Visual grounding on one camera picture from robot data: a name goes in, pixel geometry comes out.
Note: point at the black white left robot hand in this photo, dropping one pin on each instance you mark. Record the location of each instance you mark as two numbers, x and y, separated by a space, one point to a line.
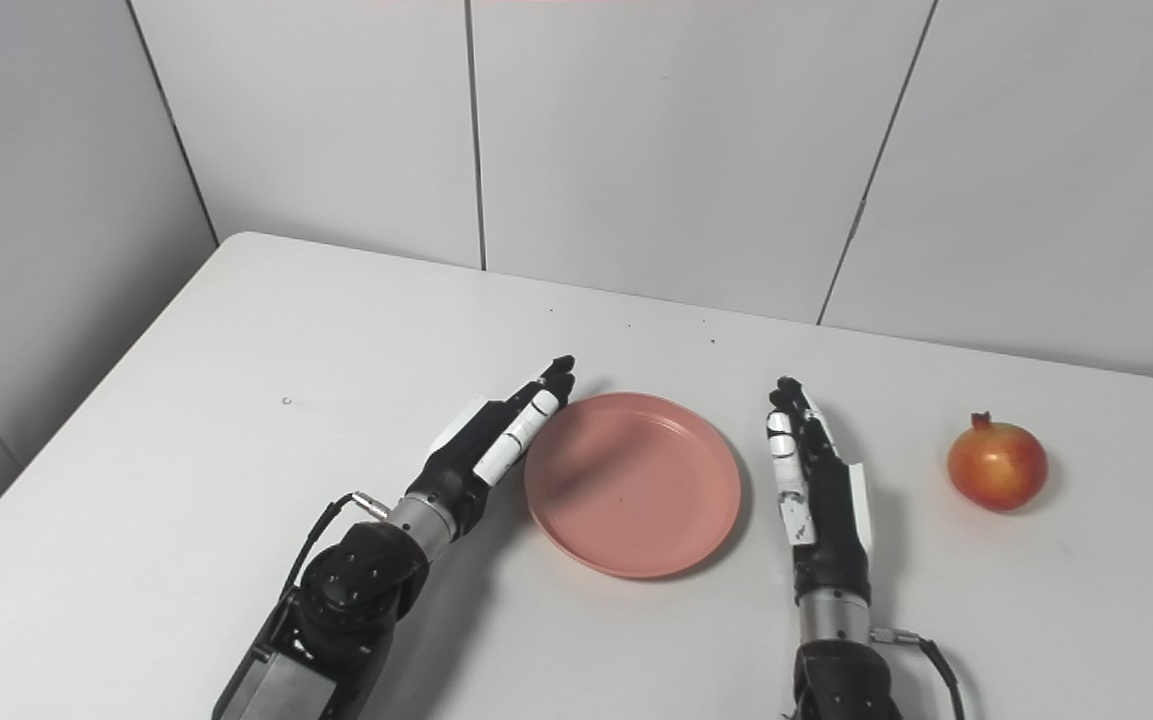
456 460

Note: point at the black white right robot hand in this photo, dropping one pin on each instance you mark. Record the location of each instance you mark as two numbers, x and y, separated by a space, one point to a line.
831 530

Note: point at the red yellow pomegranate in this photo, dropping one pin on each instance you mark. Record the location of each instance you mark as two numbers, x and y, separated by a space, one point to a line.
998 465

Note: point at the pink round plate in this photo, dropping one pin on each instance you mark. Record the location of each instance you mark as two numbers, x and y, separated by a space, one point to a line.
636 490

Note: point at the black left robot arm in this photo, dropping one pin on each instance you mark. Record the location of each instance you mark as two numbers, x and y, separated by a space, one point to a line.
356 590

